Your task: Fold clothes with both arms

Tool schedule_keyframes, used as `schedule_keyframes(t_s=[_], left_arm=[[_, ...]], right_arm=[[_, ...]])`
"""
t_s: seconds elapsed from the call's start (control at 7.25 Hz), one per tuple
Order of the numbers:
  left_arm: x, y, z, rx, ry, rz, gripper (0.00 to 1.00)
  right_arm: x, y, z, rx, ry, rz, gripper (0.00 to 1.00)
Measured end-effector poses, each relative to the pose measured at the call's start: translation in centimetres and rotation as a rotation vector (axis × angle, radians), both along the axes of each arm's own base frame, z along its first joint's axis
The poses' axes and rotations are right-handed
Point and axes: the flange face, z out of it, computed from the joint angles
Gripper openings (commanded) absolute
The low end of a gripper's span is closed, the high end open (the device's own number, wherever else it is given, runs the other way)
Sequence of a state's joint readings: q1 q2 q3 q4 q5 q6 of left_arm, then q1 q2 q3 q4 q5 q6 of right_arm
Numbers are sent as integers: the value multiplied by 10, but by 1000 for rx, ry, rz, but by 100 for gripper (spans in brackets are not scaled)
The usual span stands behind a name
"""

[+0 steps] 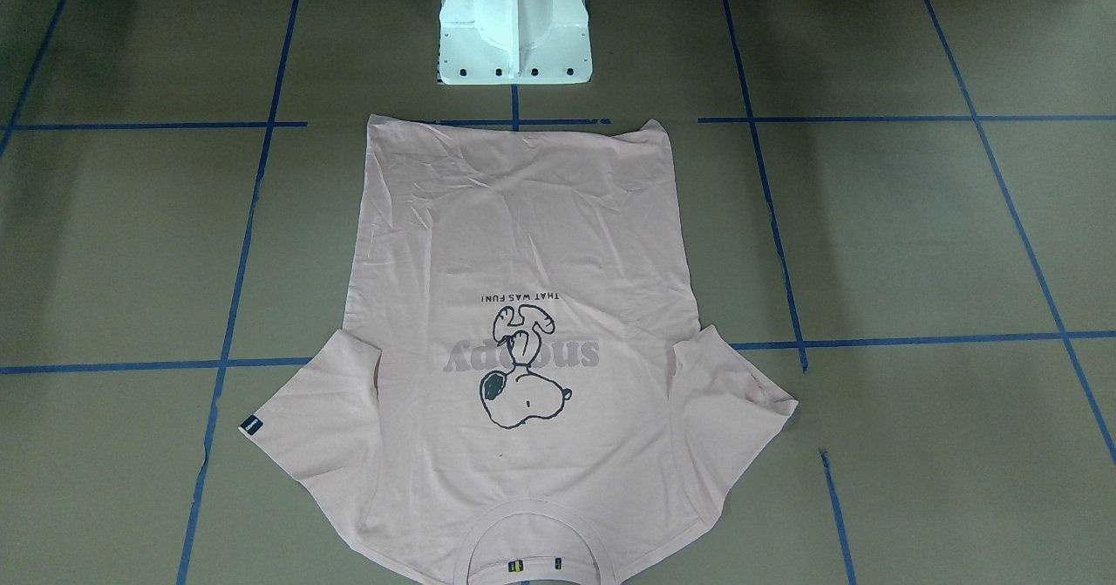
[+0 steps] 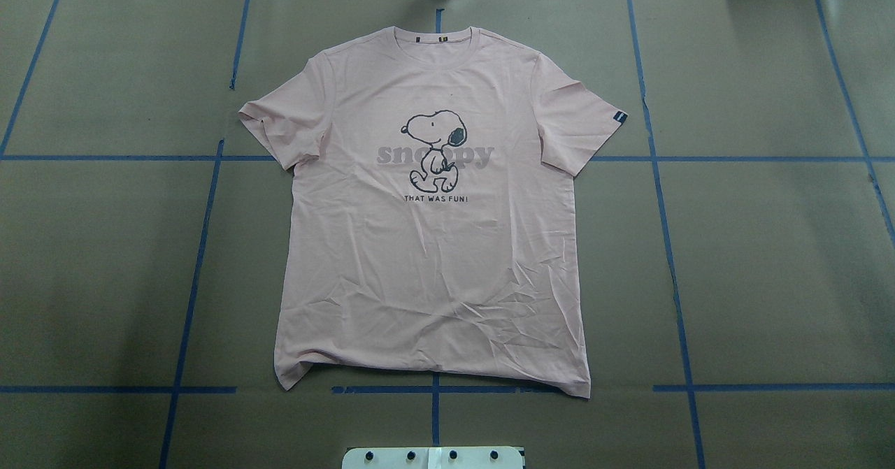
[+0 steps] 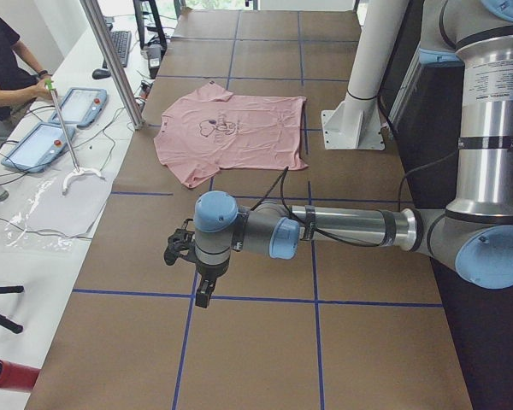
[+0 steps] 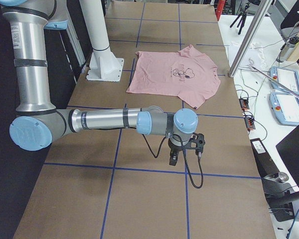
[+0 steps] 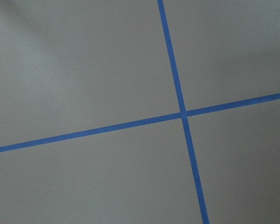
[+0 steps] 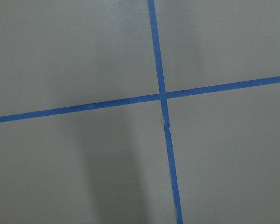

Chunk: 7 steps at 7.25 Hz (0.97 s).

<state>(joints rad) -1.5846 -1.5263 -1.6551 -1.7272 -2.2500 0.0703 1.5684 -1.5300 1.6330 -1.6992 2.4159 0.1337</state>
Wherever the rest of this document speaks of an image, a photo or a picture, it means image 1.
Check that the pink Snoopy t-shirt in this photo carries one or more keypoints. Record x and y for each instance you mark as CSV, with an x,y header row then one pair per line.
x,y
521,386

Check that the white camera mast base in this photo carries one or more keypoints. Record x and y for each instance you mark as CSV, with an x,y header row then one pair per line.
x,y
514,42

